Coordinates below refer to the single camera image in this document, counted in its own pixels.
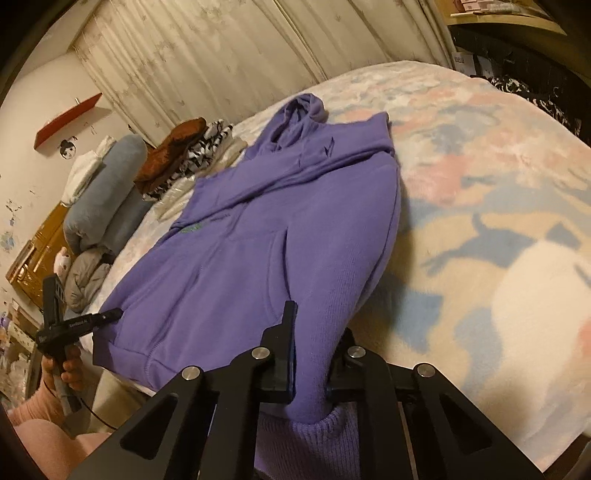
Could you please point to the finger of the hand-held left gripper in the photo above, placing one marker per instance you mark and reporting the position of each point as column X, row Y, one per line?
column 111, row 315

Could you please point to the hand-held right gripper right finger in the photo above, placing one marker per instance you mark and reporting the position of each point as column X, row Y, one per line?
column 341, row 383

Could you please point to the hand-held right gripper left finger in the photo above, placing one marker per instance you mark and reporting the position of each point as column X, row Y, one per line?
column 279, row 369

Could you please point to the purple zip hoodie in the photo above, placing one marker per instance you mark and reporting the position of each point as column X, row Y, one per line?
column 277, row 230

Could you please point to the person's left forearm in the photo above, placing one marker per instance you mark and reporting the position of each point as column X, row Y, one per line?
column 32, row 406

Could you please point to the person's left hand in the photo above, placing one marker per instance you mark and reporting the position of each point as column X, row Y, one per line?
column 71, row 374

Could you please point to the beige puffy jacket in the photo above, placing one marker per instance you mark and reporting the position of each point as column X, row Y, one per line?
column 85, row 277

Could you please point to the white plastic bags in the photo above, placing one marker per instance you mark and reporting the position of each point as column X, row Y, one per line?
column 16, row 364

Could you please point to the pink plush toy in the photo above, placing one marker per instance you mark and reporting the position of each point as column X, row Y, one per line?
column 62, row 263

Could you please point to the person's leg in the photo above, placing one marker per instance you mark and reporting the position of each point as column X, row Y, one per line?
column 51, row 452

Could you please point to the grey blue pillows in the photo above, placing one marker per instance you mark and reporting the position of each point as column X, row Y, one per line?
column 101, row 194

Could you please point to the white satin folded garment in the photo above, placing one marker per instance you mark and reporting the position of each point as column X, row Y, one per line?
column 175, row 199

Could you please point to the white folded cloth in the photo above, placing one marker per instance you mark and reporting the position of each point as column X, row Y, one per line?
column 81, row 170

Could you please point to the brown folded garment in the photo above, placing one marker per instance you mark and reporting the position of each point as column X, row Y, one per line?
column 171, row 152

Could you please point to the pastel printed blanket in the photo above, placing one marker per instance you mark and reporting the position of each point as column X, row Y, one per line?
column 485, row 184

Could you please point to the cream patterned curtain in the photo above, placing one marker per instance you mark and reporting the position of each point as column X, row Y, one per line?
column 231, row 55

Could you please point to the white cardboard box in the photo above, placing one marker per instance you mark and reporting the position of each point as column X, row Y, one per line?
column 471, row 64

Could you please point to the black white-patterned cloth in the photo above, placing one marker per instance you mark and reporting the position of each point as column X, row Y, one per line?
column 521, row 87

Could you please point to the wooden shelf unit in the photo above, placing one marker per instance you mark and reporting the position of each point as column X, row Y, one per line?
column 508, row 21

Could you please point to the stack of pink boxes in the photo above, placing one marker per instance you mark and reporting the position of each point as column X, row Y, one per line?
column 473, row 4

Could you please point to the cartoon face wall sticker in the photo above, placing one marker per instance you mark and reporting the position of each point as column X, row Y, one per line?
column 68, row 148

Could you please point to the red wall shelf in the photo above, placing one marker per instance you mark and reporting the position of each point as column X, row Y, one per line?
column 69, row 120

